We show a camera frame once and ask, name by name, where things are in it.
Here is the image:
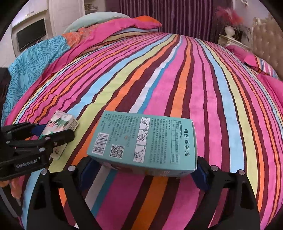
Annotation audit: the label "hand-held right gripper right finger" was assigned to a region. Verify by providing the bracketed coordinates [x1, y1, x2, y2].
[191, 156, 261, 230]

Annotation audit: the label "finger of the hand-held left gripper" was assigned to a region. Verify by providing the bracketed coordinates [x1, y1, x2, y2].
[7, 129, 75, 153]
[1, 122, 45, 139]

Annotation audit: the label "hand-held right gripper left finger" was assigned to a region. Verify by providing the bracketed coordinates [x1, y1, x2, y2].
[26, 157, 100, 230]

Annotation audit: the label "green pink tissue pack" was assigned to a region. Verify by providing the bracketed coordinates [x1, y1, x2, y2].
[41, 111, 79, 161]

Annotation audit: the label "teal cardboard box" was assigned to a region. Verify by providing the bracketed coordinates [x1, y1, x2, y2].
[87, 111, 198, 178]

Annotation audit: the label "blue patterned blanket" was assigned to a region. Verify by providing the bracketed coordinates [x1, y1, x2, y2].
[2, 35, 69, 124]

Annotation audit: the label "striped colourful bedsheet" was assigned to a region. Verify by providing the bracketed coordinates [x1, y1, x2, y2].
[4, 31, 283, 230]

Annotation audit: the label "black flat television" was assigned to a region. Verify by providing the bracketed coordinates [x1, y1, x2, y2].
[16, 18, 47, 52]

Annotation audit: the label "large pink pillow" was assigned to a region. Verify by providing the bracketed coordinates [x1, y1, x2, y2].
[258, 74, 283, 91]

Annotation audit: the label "pink orange quilt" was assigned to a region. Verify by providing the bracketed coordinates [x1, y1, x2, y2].
[44, 15, 163, 73]

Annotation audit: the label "pale green blanket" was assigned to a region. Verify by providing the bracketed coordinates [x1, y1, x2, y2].
[64, 12, 131, 33]

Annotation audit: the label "pink striped pillow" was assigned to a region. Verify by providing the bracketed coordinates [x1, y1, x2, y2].
[226, 45, 279, 78]

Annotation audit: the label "cream nightstand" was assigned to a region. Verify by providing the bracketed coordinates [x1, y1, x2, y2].
[218, 34, 252, 50]

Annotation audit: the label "white vase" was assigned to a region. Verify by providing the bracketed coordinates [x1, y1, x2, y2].
[224, 25, 235, 39]

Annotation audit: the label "beige tufted headboard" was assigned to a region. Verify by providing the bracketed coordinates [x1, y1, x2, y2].
[252, 15, 283, 76]

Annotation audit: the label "purple curtain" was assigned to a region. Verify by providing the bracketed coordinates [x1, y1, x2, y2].
[106, 0, 221, 42]

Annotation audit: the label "red artificial flowers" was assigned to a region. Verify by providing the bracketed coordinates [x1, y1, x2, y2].
[215, 5, 252, 36]

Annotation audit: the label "white wall cabinet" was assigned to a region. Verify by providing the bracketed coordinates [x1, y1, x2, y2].
[10, 0, 108, 58]

